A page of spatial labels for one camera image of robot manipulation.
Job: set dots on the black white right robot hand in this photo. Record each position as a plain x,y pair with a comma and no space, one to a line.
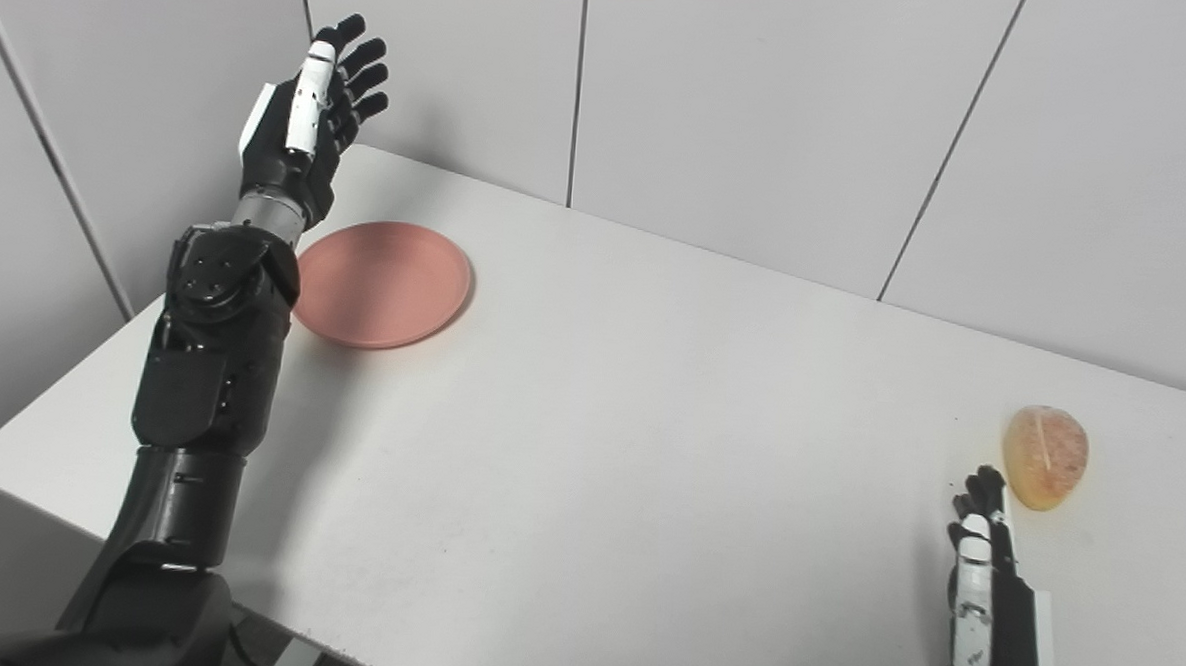
1015,642

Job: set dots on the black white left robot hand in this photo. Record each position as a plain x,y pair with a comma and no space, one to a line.
290,175

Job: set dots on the pink round plate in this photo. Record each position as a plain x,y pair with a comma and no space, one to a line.
385,284

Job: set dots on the yellow-orange fruit piece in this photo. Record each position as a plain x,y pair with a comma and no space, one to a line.
1045,458

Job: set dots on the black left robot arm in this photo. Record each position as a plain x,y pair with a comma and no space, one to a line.
206,376

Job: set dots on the white table leg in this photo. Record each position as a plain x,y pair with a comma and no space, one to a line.
295,662

